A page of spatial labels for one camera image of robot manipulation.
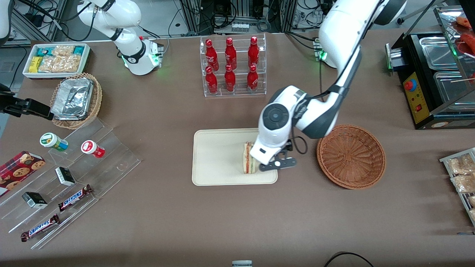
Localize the light woven wicker basket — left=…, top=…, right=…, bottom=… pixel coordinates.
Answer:
left=50, top=73, right=103, bottom=130

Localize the red plaid cookie box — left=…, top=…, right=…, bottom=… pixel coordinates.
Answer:
left=0, top=151, right=46, bottom=198

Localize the brown round wicker basket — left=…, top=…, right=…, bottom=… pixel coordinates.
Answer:
left=316, top=124, right=387, bottom=190

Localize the white rectangular snack bin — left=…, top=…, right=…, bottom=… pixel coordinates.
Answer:
left=22, top=43, right=91, bottom=80

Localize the silver foil container stack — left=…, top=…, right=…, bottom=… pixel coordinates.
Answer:
left=51, top=78, right=94, bottom=121

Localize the clear acrylic stepped display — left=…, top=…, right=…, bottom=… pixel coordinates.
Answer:
left=0, top=118, right=141, bottom=250

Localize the small dark carton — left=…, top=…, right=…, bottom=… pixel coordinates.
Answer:
left=22, top=191, right=48, bottom=209
left=55, top=167, right=76, bottom=187

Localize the grey box with green light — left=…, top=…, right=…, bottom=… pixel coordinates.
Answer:
left=385, top=43, right=406, bottom=72

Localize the triangular sandwich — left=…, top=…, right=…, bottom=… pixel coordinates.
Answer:
left=243, top=141, right=259, bottom=174

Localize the red lid white cup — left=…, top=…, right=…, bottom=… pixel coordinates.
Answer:
left=81, top=140, right=105, bottom=159

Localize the small clear snack bag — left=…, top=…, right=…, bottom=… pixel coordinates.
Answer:
left=52, top=45, right=75, bottom=57

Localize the large clear snack bag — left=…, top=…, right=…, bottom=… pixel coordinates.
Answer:
left=39, top=55, right=81, bottom=73

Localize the black floor cable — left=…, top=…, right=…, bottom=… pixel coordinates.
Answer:
left=324, top=252, right=375, bottom=267

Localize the clear acrylic bottle rack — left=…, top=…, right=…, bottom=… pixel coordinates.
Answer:
left=200, top=33, right=267, bottom=98

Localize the red cola bottle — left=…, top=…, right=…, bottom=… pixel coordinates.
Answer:
left=248, top=36, right=260, bottom=68
left=224, top=65, right=236, bottom=92
left=205, top=39, right=219, bottom=72
left=205, top=66, right=218, bottom=94
left=247, top=64, right=259, bottom=92
left=225, top=37, right=237, bottom=70

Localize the grey wire snack rack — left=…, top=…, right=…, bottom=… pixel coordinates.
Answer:
left=440, top=148, right=475, bottom=227

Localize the cream plastic tray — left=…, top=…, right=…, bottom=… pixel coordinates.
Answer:
left=191, top=128, right=278, bottom=186

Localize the green lid white cup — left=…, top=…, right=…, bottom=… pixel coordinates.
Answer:
left=40, top=132, right=69, bottom=152

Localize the steel food pan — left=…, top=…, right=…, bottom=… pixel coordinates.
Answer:
left=433, top=70, right=475, bottom=104
left=419, top=36, right=461, bottom=70

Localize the snickers chocolate bar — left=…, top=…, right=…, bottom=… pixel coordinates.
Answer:
left=58, top=184, right=93, bottom=212
left=20, top=214, right=60, bottom=242

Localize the black food warmer machine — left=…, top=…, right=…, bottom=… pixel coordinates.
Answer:
left=396, top=6, right=475, bottom=130

